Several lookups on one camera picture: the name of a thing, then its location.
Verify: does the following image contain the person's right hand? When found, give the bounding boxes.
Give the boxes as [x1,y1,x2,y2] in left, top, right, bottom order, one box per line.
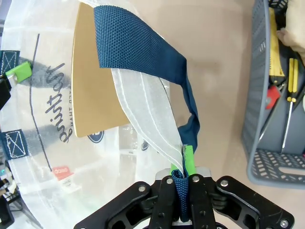
[276,0,305,54]

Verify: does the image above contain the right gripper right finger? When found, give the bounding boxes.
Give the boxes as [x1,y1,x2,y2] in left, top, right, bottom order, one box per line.
[183,145,295,229]

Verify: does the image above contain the yellow handled screwdriver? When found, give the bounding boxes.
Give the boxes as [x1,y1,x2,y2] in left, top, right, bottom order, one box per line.
[282,58,299,154]

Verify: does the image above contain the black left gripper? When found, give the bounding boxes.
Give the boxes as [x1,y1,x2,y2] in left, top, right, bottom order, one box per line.
[0,61,33,112]

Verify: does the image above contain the yellow black utility knife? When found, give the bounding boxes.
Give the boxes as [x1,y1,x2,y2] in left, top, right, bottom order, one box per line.
[268,6,286,83]

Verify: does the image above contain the red small tool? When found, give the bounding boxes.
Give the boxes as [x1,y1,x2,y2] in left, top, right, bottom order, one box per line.
[265,85,283,111]

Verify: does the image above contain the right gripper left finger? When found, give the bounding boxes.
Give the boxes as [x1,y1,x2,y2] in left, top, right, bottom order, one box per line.
[73,163,184,229]

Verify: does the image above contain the grey plastic basket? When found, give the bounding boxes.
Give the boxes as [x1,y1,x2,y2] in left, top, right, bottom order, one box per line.
[241,0,305,190]

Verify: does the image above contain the translucent shopping bag navy handles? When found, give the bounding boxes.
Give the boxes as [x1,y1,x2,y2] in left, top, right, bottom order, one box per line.
[0,0,201,229]

